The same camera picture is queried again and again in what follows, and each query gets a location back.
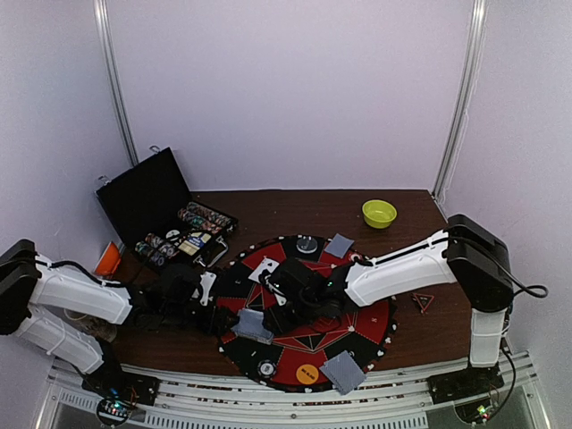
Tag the orange big blind button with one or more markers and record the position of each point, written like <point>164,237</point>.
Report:
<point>307,374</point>

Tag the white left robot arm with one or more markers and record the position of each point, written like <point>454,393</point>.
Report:
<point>32,284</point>

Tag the green plastic bowl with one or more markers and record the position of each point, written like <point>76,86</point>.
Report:
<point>379,214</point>

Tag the red five poker chip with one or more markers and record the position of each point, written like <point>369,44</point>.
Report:
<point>355,257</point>

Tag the red black triangle token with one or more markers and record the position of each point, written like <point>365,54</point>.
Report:
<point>423,301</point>

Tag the three of spades card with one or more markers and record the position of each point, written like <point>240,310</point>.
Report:
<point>264,269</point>

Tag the black poker chip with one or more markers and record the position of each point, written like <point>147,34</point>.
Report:
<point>266,368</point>

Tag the orange plastic bowl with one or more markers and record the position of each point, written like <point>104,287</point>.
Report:
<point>109,261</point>

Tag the dealt blue-backed playing cards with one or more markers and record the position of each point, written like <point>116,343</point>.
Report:
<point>343,372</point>

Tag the top row poker chips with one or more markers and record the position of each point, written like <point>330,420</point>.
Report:
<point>204,218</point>

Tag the aluminium front rail frame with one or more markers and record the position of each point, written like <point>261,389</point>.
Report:
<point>398,398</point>

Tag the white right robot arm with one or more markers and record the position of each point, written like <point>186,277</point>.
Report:
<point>463,252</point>

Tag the grey playing card deck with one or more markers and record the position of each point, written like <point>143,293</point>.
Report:
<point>250,325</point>

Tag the right aluminium corner post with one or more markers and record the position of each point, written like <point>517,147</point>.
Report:
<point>459,121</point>

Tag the left aluminium corner post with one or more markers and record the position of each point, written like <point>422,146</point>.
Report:
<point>106,42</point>

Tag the middle row poker chips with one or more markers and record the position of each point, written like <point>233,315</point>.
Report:
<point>156,250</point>

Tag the row poker chips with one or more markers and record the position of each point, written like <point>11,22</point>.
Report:
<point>204,218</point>
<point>156,250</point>

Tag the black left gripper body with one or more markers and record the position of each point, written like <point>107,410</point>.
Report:
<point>177,314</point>

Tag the blue texas holdem card box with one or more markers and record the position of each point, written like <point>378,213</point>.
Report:
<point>193,242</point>

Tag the white ceramic mug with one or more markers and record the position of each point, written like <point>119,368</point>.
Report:
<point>91,325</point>

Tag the round red black poker mat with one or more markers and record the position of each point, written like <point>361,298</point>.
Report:
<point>363,332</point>

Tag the white dealer button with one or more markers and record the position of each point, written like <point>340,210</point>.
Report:
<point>172,235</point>

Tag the aluminium corner post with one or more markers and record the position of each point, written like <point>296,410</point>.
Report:
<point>459,121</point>
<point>106,42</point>

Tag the black poker chip case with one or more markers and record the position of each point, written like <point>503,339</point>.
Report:
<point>146,198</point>

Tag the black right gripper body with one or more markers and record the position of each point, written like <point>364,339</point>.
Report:
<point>277,319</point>

